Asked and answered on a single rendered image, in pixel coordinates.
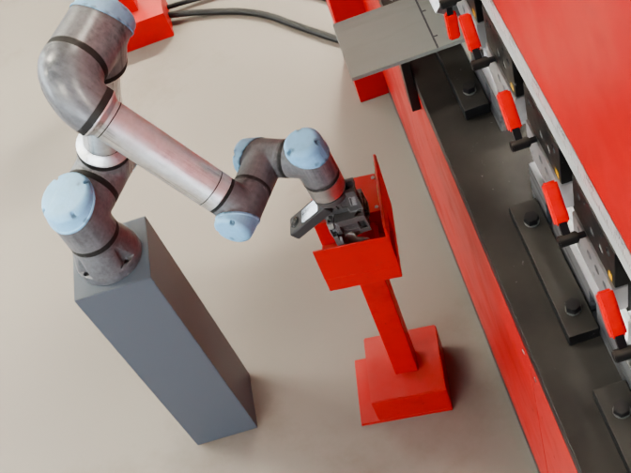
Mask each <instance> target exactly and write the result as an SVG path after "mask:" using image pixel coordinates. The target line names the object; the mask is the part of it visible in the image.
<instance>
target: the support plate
mask: <svg viewBox="0 0 631 473"><path fill-rule="evenodd" d="M417 1H418V3H419V5H420V8H421V10H426V11H424V12H423V15H424V17H425V18H426V21H427V23H428V25H429V27H430V29H431V31H432V34H433V36H435V35H437V36H436V37H434V38H435V40H436V42H437V44H438V46H439V47H438V48H437V46H436V44H435V42H434V40H433V39H432V36H431V34H430V32H429V30H428V28H427V26H426V23H425V21H424V19H423V16H422V14H421V12H420V10H419V8H418V6H417V4H416V2H415V0H399V1H396V2H393V3H391V4H389V5H386V6H383V7H380V8H376V9H373V10H370V11H367V12H365V13H363V14H360V15H357V16H354V17H352V18H349V19H346V20H343V21H340V22H339V23H334V24H333V25H332V27H333V30H334V32H335V35H336V37H337V40H338V42H339V45H340V48H341V51H342V53H343V56H344V59H345V61H346V65H347V68H348V71H349V74H350V76H351V79H352V81H356V80H359V79H361V78H364V77H367V76H369V75H372V74H375V73H378V72H381V71H383V70H386V69H390V68H393V67H396V66H399V65H402V64H404V63H407V62H409V61H412V60H415V59H418V58H420V57H423V56H426V55H429V54H431V53H436V52H438V51H441V50H444V49H447V48H450V47H453V46H454V45H457V44H460V43H463V42H466V41H465V39H464V36H463V33H462V30H461V27H460V24H459V22H458V25H459V31H460V37H459V38H456V39H453V40H450V39H449V38H448V34H447V29H446V24H445V20H444V15H442V14H437V13H436V12H435V10H434V9H433V7H432V5H431V3H430V1H429V0H417Z"/></svg>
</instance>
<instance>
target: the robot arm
mask: <svg viewBox="0 0 631 473"><path fill-rule="evenodd" d="M135 27H136V21H135V19H134V17H133V15H132V13H131V12H130V11H129V9H128V8H127V7H125V6H124V5H123V4H122V3H121V2H119V1H118V0H75V1H74V2H73V3H71V4H70V6H69V10H68V12H67V13H66V15H65V16H64V18H63V19H62V21H61V23H60V24H59V25H58V26H57V28H56V29H55V31H54V33H53V35H52V36H51V38H50V39H49V41H48V42H47V44H46V45H45V46H44V48H43V49H42V51H41V53H40V55H39V58H38V81H39V85H40V88H41V90H42V93H43V95H44V97H45V99H46V100H47V101H48V103H49V104H50V106H51V107H52V108H53V110H54V111H55V113H56V114H57V115H58V116H59V117H60V118H61V119H62V120H63V121H64V122H65V123H66V124H67V125H68V126H70V127H71V128H72V129H73V130H75V131H77V132H78V133H79V134H78V137H77V139H76V152H77V159H76V161H75V162H74V164H73V166H72V168H71V169H70V171H69V173H65V174H63V175H60V176H59V177H58V179H57V180H55V179H54V180H53V181H52V182H51V183H50V184H49V186H48V187H47V189H46V190H45V192H44V193H43V196H42V201H41V208H42V212H43V215H44V216H45V218H46V219H47V222H48V223H49V224H50V226H51V227H52V228H53V229H54V230H55V231H56V232H57V233H58V235H59V236H60V237H61V238H62V240H63V241H64V242H65V243H66V245H67V246H68V247H69V248H70V250H71V251H72V254H73V259H74V263H75V266H76V269H77V271H78V273H79V274H80V275H81V276H82V278H83V279H84V280H85V281H86V282H88V283H90V284H93V285H98V286H103V285H109V284H113V283H115V282H119V281H121V280H122V279H124V278H125V277H127V276H128V275H129V274H130V273H131V272H132V271H133V270H134V269H135V267H136V266H137V264H138V262H139V260H140V258H141V254H142V244H141V241H140V239H139V238H138V236H137V235H136V234H135V233H134V232H133V231H132V230H131V229H130V228H129V227H128V226H125V225H124V224H122V223H121V222H119V221H117V220H116V219H115V217H114V216H113V214H112V209H113V208H114V206H115V203H116V201H117V199H118V197H119V195H120V193H121V192H122V190H123V189H124V187H125V185H126V183H127V181H128V179H129V177H130V175H131V173H132V171H133V170H134V169H135V167H136V166H137V164H138V165H139V166H141V167H142V168H144V169H145V170H147V171H148V172H150V173H151V174H153V175H154V176H156V177H157V178H159V179H160V180H162V181H163V182H165V183H166V184H168V185H169V186H171V187H172V188H174V189H175V190H177V191H179V192H181V193H182V194H184V195H185V196H187V197H188V198H190V199H191V200H193V201H194V202H196V203H197V204H198V205H200V206H202V207H203V208H205V209H206V210H208V211H210V212H211V213H212V214H214V215H215V216H216V217H215V222H214V227H215V229H216V231H218V232H219V234H220V235H221V236H222V237H225V238H226V239H229V240H232V241H236V242H243V241H247V240H249V239H250V238H251V237H252V235H253V233H254V230H255V228H256V226H257V224H259V223H260V219H261V216H262V214H263V212H264V209H265V207H266V205H267V202H268V200H269V197H270V195H271V193H272V191H273V188H274V186H275V184H276V182H277V179H278V178H279V177H280V178H299V179H300V180H301V182H302V184H303V185H304V187H305V189H306V190H307V191H308V193H309V195H310V196H311V198H312V199H313V200H312V201H311V202H310V203H309V204H307V205H306V206H305V207H304V208H302V209H301V210H300V211H299V212H298V213H296V214H295V215H294V216H293V217H292V218H290V235H291V236H292V237H295V238H301V237H303V236H304V235H305V234H306V233H308V232H309V231H310V230H311V229H313V228H314V227H315V226H316V225H318V224H319V223H320V222H321V221H323V220H326V223H327V226H328V229H329V231H330V233H331V236H332V237H333V238H334V240H335V242H336V244H337V246H340V245H345V244H348V243H353V242H358V241H363V240H366V239H370V238H369V237H364V236H357V235H359V234H361V233H363V232H366V231H370V230H372V228H371V226H370V221H369V219H370V218H369V216H370V210H369V205H368V202H367V200H366V198H365V196H364V194H363V192H362V189H357V190H356V187H355V180H354V179H353V177H350V178H347V179H344V177H343V175H342V173H341V171H340V169H339V168H338V166H337V164H336V162H335V160H334V158H333V156H332V154H331V152H330V149H329V146H328V144H327V143H326V142H325V141H324V140H323V138H322V136H321V135H320V133H319V132H318V131H317V130H315V129H312V128H301V129H300V130H294V131H292V132H291V133H290V134H289V135H288V136H287V137H286V139H275V138H264V137H256V138H244V139H241V140H240V141H239V142H238V143H237V144H236V146H235V148H234V156H233V164H234V168H235V170H236V171H237V175H236V177H235V179H233V178H232V177H231V176H229V175H227V174H226V173H224V172H223V171H221V170H220V169H218V168H217V167H215V166H214V165H212V164H211V163H210V162H208V161H207V160H205V159H203V158H202V157H200V156H199V155H197V154H196V153H194V152H193V151H191V150H190V149H189V148H188V147H187V146H185V145H183V144H182V143H180V142H179V141H177V140H176V139H174V138H173V137H171V136H170V135H168V134H167V133H165V132H164V131H162V130H161V129H159V128H158V127H156V126H155V125H153V124H152V123H150V122H149V121H147V120H146V119H144V118H143V117H141V116H140V115H139V114H137V113H136V112H135V111H133V110H132V109H130V108H129V107H127V106H126V105H124V104H123V103H122V97H121V82H120V77H121V76H122V75H123V74H124V72H125V71H126V68H127V65H128V53H127V45H128V42H129V39H130V38H131V37H132V36H133V34H134V30H135Z"/></svg>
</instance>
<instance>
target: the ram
mask: <svg viewBox="0 0 631 473"><path fill-rule="evenodd" d="M481 1H482V3H483V5H484V7H485V9H486V11H487V13H488V15H489V17H490V19H491V21H492V22H493V24H494V25H495V27H496V29H497V31H498V33H499V35H500V37H501V39H502V41H503V43H504V45H505V47H506V49H507V50H508V52H509V54H510V55H511V57H512V59H513V61H514V63H515V64H516V67H517V69H518V71H519V73H520V75H521V77H522V78H523V80H524V82H525V84H526V86H527V87H528V89H529V91H530V92H531V95H532V97H533V99H534V101H535V103H536V105H537V106H538V108H539V110H540V112H541V114H542V116H543V118H544V120H545V121H546V123H547V125H548V127H549V129H550V131H551V133H552V134H553V136H554V138H555V140H556V142H557V144H558V146H559V148H560V149H561V151H562V153H563V155H564V157H565V159H566V161H567V162H568V164H569V166H570V168H571V170H572V172H573V174H574V176H575V177H576V179H577V182H578V184H579V186H580V187H581V189H582V190H583V192H584V194H585V196H586V198H587V200H588V202H589V203H590V205H591V207H592V209H593V212H594V214H595V216H596V217H597V219H598V220H599V222H600V224H601V226H602V228H603V230H604V231H605V233H606V235H607V237H608V240H609V242H610V244H611V245H612V247H613V249H614V251H615V252H616V254H617V256H618V258H619V259H620V261H621V263H622V265H623V268H624V270H625V272H626V273H627V275H628V277H629V279H630V281H631V269H630V267H629V265H628V264H627V263H626V261H625V259H624V257H623V254H622V252H621V251H620V249H619V247H618V245H617V243H616V241H615V239H614V238H613V236H612V234H611V232H610V231H609V229H608V227H607V225H606V223H605V221H604V219H603V217H602V215H601V214H600V212H599V210H598V208H597V206H596V204H595V202H594V201H593V199H592V197H591V195H590V193H589V191H588V190H587V188H586V186H585V184H584V182H583V180H582V178H581V177H580V175H579V173H578V171H577V168H576V166H575V165H574V163H573V162H572V160H571V158H570V156H569V154H568V153H567V151H566V149H565V147H564V145H563V143H562V141H561V139H560V137H559V135H558V133H557V131H556V130H555V129H554V127H553V125H552V123H551V121H550V119H549V117H548V116H547V114H546V111H545V109H544V107H543V105H542V104H541V102H540V100H539V99H538V97H537V95H536V93H535V92H534V90H533V88H532V86H531V83H530V81H529V80H528V78H527V76H526V74H525V72H524V70H523V68H522V67H521V66H520V64H519V62H518V60H517V58H516V56H515V54H514V52H513V50H512V48H511V46H510V44H509V43H508V41H507V39H506V37H505V36H504V34H503V32H502V31H501V29H500V26H499V24H498V22H497V20H496V19H495V17H494V15H493V13H492V11H491V9H490V7H489V6H488V4H487V2H486V1H485V0H481ZM492 2H493V4H494V6H495V8H496V9H497V11H498V13H499V15H500V17H501V18H502V20H503V22H504V24H505V26H506V28H507V29H508V31H509V33H510V35H511V37H512V39H513V40H514V42H515V44H516V47H517V48H518V50H519V51H520V53H521V55H522V57H523V59H524V60H525V62H526V64H527V66H528V68H529V70H530V71H531V74H532V76H533V78H534V80H535V81H536V82H537V84H538V86H539V88H540V90H541V91H542V93H543V95H544V97H545V99H546V101H547V103H548V105H549V107H550V109H551V111H552V112H553V114H554V115H555V117H556V119H557V121H558V122H559V124H560V126H561V128H562V131H563V132H564V134H565V136H566V138H567V140H568V142H569V143H570V145H571V146H572V148H573V150H574V152H575V153H576V155H577V158H578V160H579V162H580V163H581V165H582V167H583V169H584V171H585V173H586V174H587V176H588V178H589V179H590V181H591V183H592V184H593V187H594V189H595V191H596V193H597V194H598V196H599V198H600V200H601V202H602V204H603V205H604V207H605V209H606V211H607V213H608V214H609V216H610V218H611V220H612V222H613V224H614V225H615V227H616V229H617V231H618V233H619V235H620V236H621V238H622V240H623V243H624V245H625V246H626V248H627V249H628V251H629V253H630V255H631V0H492Z"/></svg>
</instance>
